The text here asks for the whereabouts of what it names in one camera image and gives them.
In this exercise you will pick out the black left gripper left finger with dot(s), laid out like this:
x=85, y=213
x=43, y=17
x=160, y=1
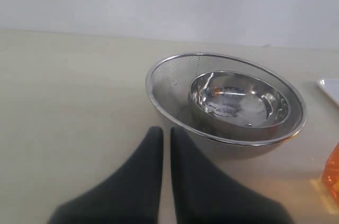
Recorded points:
x=130, y=195

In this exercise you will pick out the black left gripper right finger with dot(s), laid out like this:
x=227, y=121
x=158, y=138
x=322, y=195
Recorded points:
x=205, y=194

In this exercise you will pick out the orange pump soap bottle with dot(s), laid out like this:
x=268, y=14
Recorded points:
x=330, y=173

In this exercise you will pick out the steel mesh colander bowl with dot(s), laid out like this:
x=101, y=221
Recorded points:
x=167, y=86

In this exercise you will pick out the small stainless steel bowl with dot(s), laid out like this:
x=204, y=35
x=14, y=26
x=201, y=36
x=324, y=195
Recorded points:
x=241, y=101

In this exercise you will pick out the white rectangular plastic tray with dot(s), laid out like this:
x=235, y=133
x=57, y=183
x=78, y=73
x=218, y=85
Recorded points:
x=330, y=86

